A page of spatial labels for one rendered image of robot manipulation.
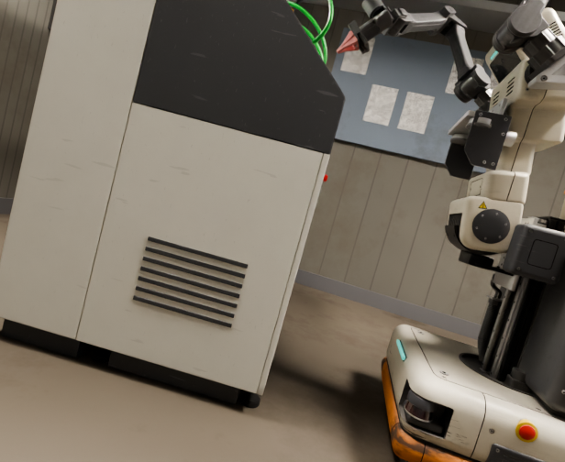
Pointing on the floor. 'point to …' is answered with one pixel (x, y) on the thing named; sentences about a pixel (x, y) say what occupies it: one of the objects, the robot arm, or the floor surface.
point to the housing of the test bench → (69, 170)
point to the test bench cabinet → (199, 254)
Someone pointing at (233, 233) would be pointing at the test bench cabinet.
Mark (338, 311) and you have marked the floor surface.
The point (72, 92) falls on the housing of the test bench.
